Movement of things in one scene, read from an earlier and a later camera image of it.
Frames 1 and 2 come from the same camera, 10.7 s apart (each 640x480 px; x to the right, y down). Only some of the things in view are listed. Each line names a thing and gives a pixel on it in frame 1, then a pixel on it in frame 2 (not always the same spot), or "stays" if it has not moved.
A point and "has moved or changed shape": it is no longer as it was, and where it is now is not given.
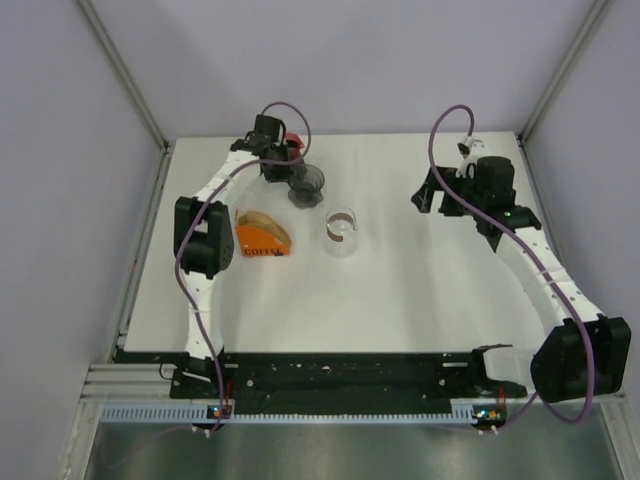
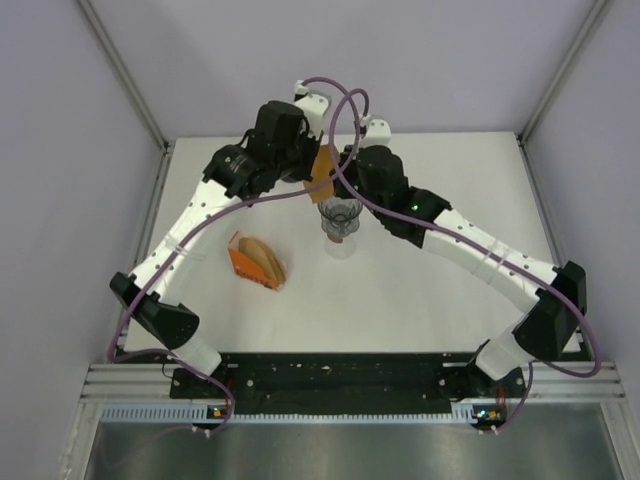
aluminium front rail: (125, 381) stays
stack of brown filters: (260, 219) → (264, 257)
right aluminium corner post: (597, 9) stays
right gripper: (423, 198) → (348, 159)
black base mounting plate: (337, 383) stays
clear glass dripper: (305, 182) has moved or changed shape
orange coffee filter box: (259, 235) → (249, 267)
